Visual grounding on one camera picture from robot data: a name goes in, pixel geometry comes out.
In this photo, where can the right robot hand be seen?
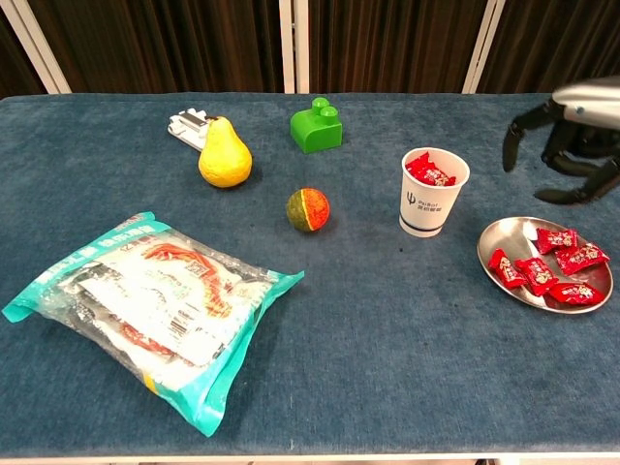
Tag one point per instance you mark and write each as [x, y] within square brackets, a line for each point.
[596, 104]

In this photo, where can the red candy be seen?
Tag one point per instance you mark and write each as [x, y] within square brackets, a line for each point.
[536, 275]
[576, 293]
[506, 268]
[557, 239]
[419, 163]
[436, 176]
[581, 258]

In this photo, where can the round metal plate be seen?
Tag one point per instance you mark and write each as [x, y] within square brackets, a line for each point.
[508, 235]

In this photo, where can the white paper cup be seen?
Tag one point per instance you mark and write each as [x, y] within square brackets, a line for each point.
[426, 208]

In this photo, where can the dark pleated curtain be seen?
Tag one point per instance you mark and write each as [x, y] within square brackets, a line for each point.
[557, 39]
[387, 43]
[169, 43]
[17, 68]

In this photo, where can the green toy brick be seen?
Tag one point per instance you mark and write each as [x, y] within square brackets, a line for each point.
[315, 133]

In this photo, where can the orange green ball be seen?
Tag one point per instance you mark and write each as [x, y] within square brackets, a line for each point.
[307, 209]

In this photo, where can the blue table cloth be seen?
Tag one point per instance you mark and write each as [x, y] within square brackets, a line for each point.
[363, 339]

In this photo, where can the yellow toy pear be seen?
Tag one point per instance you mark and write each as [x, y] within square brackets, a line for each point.
[224, 162]

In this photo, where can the white plastic clip device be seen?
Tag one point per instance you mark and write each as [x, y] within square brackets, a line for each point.
[186, 128]

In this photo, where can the teal clear snack bag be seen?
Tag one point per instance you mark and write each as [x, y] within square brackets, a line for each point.
[145, 310]

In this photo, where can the white frame post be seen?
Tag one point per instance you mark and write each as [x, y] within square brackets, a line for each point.
[484, 43]
[36, 48]
[287, 48]
[301, 48]

